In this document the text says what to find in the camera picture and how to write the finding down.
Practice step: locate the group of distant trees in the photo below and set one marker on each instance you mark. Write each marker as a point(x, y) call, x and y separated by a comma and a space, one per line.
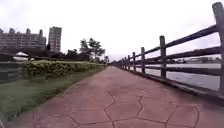
point(88, 50)

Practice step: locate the reddish stone-pattern path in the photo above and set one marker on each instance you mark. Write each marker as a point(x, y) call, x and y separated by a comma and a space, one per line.
point(126, 100)

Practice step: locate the green flowering hedge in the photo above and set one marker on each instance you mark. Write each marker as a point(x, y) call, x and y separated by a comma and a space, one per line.
point(56, 68)

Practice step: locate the tall grey tower building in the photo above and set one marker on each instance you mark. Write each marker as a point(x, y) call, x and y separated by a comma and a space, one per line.
point(55, 39)

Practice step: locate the water surface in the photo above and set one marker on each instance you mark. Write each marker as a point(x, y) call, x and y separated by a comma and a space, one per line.
point(193, 78)

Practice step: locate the grass strip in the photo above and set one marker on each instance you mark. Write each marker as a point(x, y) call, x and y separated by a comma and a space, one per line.
point(30, 93)

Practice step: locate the wide multi-storey building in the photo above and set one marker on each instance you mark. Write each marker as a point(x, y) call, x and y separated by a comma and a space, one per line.
point(21, 40)

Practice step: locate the dark metal fence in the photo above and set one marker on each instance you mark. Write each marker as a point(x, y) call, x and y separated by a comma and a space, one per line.
point(8, 71)

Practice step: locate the dark wooden rail fence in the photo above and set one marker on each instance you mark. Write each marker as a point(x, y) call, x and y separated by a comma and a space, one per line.
point(162, 58)

